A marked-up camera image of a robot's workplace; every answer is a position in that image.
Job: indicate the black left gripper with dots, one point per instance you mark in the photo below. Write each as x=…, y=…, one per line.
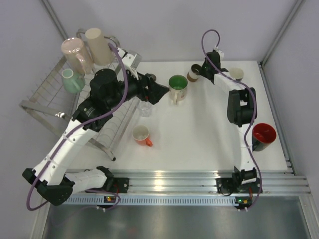
x=155, y=91

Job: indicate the steel cup with cork base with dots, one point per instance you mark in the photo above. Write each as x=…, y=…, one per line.
x=194, y=73

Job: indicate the tall beige cup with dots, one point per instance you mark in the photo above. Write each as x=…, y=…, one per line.
x=99, y=47

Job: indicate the teal green mug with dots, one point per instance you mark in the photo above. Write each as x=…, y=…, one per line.
x=73, y=82

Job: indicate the iridescent pink mug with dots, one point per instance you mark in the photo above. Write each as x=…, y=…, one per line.
x=77, y=55

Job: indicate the dark brown mug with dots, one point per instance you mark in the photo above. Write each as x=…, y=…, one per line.
x=262, y=136

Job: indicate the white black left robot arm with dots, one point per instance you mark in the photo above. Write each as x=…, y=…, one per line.
x=107, y=94

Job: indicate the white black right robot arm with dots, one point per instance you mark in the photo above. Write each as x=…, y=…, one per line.
x=241, y=113

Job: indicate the stainless steel dish rack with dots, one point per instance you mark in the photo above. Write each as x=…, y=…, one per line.
x=53, y=107

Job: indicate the clear glass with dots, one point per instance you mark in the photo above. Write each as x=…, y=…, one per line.
x=145, y=108

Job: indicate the floral mug green inside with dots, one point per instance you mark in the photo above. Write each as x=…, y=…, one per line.
x=177, y=88

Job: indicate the orange mug white inside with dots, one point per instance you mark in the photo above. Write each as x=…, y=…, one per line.
x=141, y=136

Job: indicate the dark teal cup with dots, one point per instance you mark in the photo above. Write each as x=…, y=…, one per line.
x=236, y=73

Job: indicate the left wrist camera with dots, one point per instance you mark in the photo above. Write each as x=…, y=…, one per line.
x=130, y=60

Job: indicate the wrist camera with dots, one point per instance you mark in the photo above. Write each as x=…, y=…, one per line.
x=218, y=54
x=130, y=60

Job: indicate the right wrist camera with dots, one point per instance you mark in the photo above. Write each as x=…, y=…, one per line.
x=218, y=54

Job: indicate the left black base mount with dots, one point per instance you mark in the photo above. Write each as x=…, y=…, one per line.
x=112, y=184

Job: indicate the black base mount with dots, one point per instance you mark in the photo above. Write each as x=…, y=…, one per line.
x=112, y=184
x=229, y=185

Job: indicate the aluminium mounting rail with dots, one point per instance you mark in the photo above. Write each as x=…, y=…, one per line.
x=205, y=182

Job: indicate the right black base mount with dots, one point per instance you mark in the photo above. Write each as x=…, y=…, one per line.
x=229, y=185

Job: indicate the perforated cable duct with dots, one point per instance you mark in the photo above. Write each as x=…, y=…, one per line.
x=130, y=200

